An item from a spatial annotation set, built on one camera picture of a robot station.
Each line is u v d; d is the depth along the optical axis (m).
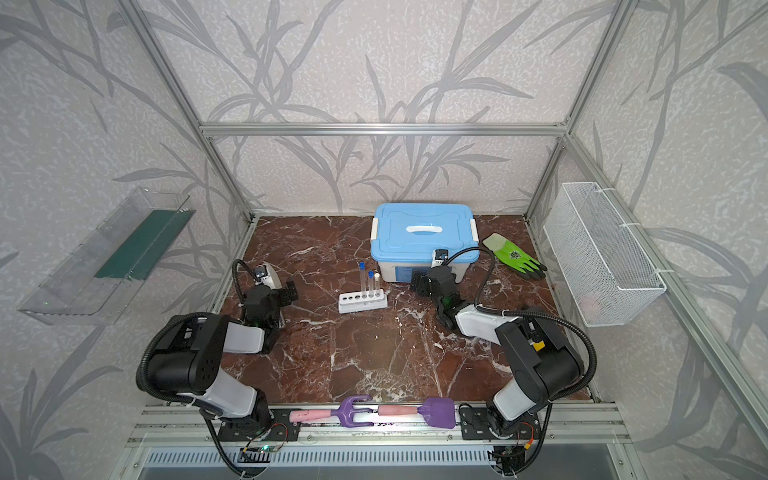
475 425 0.73
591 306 0.73
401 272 0.94
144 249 0.63
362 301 0.93
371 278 0.86
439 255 0.81
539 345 0.51
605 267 0.62
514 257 1.06
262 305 0.71
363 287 0.91
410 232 0.92
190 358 0.46
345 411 0.75
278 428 0.73
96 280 0.65
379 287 0.91
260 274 0.80
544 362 0.45
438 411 0.75
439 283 0.69
